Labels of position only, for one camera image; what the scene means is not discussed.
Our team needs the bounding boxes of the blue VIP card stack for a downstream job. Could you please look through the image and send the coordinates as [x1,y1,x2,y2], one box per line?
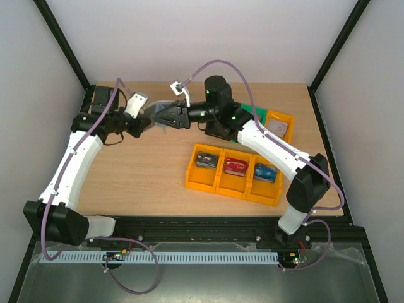
[254,163,278,183]

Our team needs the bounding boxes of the yellow bin upper right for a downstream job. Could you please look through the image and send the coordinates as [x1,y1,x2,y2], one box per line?
[264,110,294,143]

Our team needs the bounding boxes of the red VIP card stack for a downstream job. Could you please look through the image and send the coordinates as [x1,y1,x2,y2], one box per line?
[224,157,249,177]

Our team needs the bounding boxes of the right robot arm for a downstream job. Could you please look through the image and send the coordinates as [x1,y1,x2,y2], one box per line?
[154,76,330,247]

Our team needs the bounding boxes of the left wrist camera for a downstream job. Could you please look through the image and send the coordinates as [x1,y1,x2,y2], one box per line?
[124,93,148,119]

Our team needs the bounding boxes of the black VIP card stack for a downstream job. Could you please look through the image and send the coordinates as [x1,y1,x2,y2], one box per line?
[195,151,219,169]

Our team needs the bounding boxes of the black frame post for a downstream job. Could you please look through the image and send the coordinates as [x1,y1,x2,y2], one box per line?
[308,0,372,92]
[33,0,94,92]

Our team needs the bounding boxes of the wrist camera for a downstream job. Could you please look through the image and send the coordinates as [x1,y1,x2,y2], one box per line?
[124,93,148,119]
[170,81,191,107]

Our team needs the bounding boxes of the green bin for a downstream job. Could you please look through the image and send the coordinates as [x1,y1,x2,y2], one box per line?
[230,104,268,141]

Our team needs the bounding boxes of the white card stack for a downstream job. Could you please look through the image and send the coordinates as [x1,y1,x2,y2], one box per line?
[267,119,288,138]

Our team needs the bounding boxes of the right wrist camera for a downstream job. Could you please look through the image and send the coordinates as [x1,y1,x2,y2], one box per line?
[170,81,191,107]

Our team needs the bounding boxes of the black frame post left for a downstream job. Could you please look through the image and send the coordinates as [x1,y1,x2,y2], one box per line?
[33,0,94,92]

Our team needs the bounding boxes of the black frame post right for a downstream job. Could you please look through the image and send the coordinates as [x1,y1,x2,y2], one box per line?
[308,0,372,92]

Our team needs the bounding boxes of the yellow bin lower left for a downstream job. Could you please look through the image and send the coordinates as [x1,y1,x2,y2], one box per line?
[185,144,224,193]

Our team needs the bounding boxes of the yellow bin lower middle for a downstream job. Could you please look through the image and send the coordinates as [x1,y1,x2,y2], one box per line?
[214,148,253,199]

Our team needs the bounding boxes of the yellow bin lower right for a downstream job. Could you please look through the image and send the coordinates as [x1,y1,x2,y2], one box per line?
[246,155,283,206]

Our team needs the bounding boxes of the yellow bin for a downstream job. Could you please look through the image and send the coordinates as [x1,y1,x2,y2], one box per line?
[246,155,283,206]
[264,110,294,143]
[214,148,253,199]
[185,144,224,193]

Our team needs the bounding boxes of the black bin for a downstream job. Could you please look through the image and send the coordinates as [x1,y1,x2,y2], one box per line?
[204,121,232,141]

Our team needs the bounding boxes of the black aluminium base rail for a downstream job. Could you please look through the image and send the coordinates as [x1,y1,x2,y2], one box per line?
[31,215,370,250]

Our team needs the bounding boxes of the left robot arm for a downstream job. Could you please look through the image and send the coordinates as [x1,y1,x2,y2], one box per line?
[23,87,151,246]

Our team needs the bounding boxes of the white slotted cable duct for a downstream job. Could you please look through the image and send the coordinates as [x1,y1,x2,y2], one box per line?
[53,251,278,264]

